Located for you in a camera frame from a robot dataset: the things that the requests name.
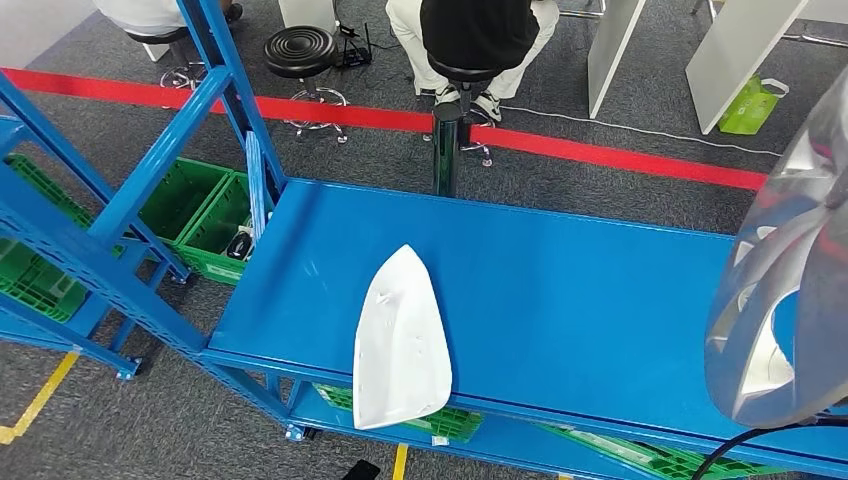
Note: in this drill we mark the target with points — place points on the silver plastic wheel hubcap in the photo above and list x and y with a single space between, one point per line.
828 218

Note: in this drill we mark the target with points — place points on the white triangular plastic shell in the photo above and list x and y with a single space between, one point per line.
401 344

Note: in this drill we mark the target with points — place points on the black round stool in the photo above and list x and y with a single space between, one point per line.
299 50
464 71
156 34

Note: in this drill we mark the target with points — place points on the pale blue ribbed strip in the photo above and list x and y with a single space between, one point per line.
255 179

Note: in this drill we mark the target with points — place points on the small white label tag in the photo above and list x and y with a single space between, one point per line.
440 440

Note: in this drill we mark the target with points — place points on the yellow floor tape mark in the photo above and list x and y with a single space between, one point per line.
43 397
399 464

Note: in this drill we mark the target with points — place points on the black robot left foot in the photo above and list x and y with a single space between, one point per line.
361 472

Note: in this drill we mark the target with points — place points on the white desk panel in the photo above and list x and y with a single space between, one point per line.
308 13
613 46
735 60

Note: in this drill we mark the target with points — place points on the green shopping bag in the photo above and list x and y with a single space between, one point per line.
748 109

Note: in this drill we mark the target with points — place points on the black stanchion post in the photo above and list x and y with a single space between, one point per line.
446 159

